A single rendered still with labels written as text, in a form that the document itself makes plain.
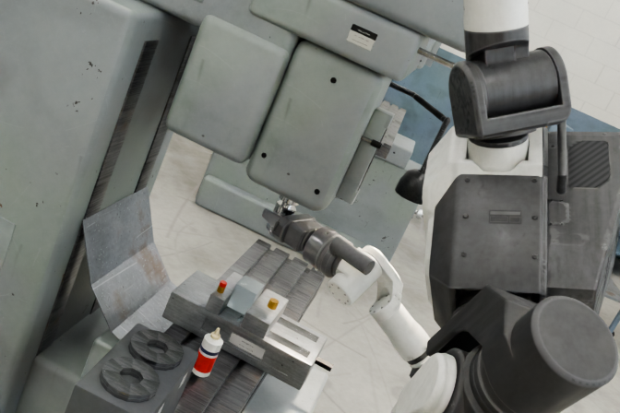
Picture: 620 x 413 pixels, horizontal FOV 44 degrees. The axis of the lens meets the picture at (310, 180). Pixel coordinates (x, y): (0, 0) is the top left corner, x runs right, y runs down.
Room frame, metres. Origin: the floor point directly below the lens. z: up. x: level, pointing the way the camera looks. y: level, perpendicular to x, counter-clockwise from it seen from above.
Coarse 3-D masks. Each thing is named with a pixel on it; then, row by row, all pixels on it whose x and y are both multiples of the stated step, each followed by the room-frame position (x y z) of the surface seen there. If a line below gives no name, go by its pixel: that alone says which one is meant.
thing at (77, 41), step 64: (0, 0) 1.43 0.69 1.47; (64, 0) 1.42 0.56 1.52; (128, 0) 1.49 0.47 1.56; (0, 64) 1.43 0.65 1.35; (64, 64) 1.41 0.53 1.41; (128, 64) 1.44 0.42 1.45; (0, 128) 1.42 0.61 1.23; (64, 128) 1.41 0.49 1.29; (128, 128) 1.55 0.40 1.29; (0, 192) 1.42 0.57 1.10; (64, 192) 1.40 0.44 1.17; (128, 192) 1.68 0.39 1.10; (0, 256) 1.41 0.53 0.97; (64, 256) 1.45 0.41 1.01; (0, 320) 1.41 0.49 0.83; (64, 320) 1.57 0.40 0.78; (0, 384) 1.40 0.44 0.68
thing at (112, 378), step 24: (144, 336) 1.09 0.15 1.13; (168, 336) 1.12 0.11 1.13; (120, 360) 1.01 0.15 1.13; (144, 360) 1.04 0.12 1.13; (168, 360) 1.06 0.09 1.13; (192, 360) 1.11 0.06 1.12; (96, 384) 0.95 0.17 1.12; (120, 384) 0.95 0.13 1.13; (144, 384) 0.98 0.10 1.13; (168, 384) 1.02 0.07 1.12; (72, 408) 0.93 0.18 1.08; (96, 408) 0.93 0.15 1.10; (120, 408) 0.93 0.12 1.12; (144, 408) 0.94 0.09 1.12; (168, 408) 1.06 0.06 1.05
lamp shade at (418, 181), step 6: (408, 174) 1.57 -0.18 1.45; (414, 174) 1.56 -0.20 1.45; (420, 174) 1.56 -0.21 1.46; (402, 180) 1.57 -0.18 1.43; (408, 180) 1.56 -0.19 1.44; (414, 180) 1.55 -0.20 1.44; (420, 180) 1.55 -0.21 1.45; (396, 186) 1.58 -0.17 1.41; (402, 186) 1.56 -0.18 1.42; (408, 186) 1.55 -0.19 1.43; (414, 186) 1.55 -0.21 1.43; (420, 186) 1.55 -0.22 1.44; (396, 192) 1.57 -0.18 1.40; (402, 192) 1.55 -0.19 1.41; (408, 192) 1.55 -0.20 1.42; (414, 192) 1.55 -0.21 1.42; (420, 192) 1.55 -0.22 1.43; (408, 198) 1.55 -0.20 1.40; (414, 198) 1.55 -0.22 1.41; (420, 198) 1.55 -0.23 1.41; (420, 204) 1.55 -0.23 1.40
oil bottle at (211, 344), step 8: (208, 336) 1.37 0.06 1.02; (216, 336) 1.36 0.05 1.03; (208, 344) 1.35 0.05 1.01; (216, 344) 1.36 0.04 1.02; (200, 352) 1.36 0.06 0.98; (208, 352) 1.35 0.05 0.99; (216, 352) 1.36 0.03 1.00; (200, 360) 1.35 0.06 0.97; (208, 360) 1.35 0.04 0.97; (200, 368) 1.35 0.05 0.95; (208, 368) 1.36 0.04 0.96; (200, 376) 1.35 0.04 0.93
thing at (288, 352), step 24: (192, 288) 1.56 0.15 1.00; (216, 288) 1.60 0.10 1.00; (168, 312) 1.50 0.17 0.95; (192, 312) 1.50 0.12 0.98; (216, 312) 1.49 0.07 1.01; (240, 336) 1.48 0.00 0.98; (288, 336) 1.53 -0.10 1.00; (312, 336) 1.57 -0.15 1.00; (264, 360) 1.47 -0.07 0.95; (288, 360) 1.47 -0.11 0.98; (312, 360) 1.47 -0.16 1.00
